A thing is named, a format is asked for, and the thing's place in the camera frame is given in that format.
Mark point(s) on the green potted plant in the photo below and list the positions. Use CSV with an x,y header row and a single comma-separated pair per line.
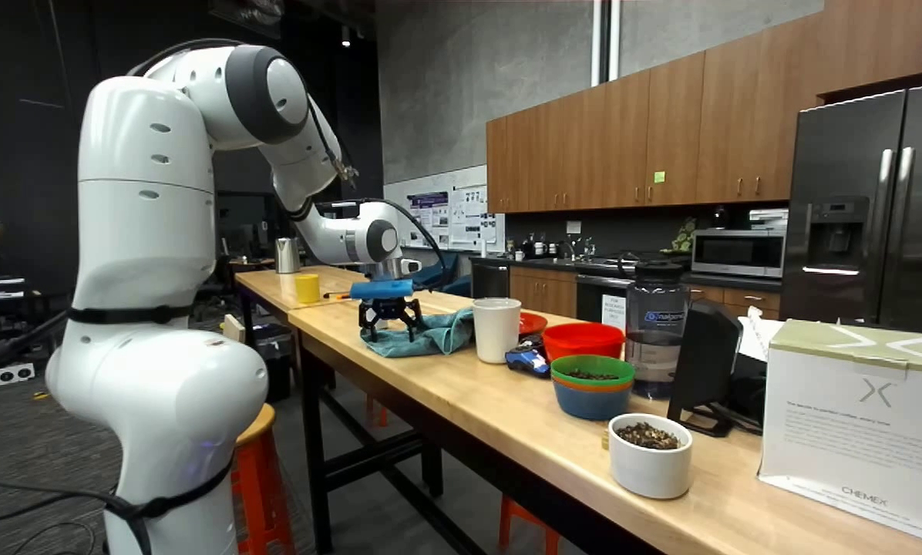
x,y
681,237

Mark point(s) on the wooden wall cabinets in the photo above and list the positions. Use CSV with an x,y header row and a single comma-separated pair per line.
x,y
623,144

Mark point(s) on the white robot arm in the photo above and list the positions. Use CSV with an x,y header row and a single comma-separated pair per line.
x,y
140,203

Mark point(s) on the green sticky note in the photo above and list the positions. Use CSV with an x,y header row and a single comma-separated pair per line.
x,y
657,177

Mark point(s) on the red plate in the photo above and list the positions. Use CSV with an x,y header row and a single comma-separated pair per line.
x,y
531,324

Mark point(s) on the white bowl with dark contents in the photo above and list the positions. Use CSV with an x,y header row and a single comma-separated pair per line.
x,y
649,472

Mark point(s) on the white wall poster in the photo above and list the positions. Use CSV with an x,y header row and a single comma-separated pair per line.
x,y
461,210

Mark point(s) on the wooden base cabinets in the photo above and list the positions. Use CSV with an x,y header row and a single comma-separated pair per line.
x,y
539,289

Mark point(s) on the black stand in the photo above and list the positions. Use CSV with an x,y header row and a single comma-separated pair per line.
x,y
707,358

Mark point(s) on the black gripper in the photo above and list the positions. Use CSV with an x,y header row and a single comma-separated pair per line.
x,y
388,310

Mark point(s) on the green bowl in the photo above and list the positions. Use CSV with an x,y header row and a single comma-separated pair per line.
x,y
594,383

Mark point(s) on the orange stool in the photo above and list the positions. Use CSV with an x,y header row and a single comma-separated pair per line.
x,y
263,482
526,533

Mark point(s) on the black refrigerator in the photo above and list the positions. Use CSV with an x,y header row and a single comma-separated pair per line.
x,y
861,154

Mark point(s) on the red bowl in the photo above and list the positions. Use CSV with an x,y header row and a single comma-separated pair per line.
x,y
584,341

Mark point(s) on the small white cup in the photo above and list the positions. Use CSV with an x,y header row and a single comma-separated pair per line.
x,y
289,254

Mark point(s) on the yellow mug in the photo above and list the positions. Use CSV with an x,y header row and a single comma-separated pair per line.
x,y
305,289

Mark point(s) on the black metal table frame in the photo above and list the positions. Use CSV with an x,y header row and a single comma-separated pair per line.
x,y
311,431

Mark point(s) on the white cardboard box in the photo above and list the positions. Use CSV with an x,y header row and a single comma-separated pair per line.
x,y
848,443

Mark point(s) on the blue bowl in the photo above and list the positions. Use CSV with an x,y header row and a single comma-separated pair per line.
x,y
590,402

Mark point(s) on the silver microwave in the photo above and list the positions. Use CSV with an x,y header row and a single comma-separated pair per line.
x,y
737,254

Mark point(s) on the clear water bottle black lid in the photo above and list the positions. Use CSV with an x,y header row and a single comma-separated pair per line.
x,y
653,328

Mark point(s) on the dark blue small object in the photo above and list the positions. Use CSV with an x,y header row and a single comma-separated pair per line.
x,y
526,361

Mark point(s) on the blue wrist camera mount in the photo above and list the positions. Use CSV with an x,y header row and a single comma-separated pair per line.
x,y
382,289

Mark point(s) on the blue towel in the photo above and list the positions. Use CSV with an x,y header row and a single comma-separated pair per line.
x,y
433,337

